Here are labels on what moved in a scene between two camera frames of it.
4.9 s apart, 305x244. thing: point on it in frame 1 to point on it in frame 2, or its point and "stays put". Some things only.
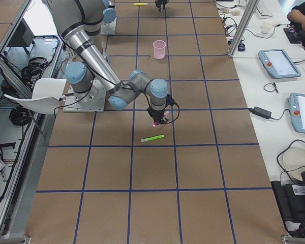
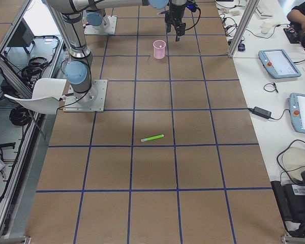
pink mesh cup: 159,49 stays put
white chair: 47,94 stays put
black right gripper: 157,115 to 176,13
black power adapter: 261,112 stays put
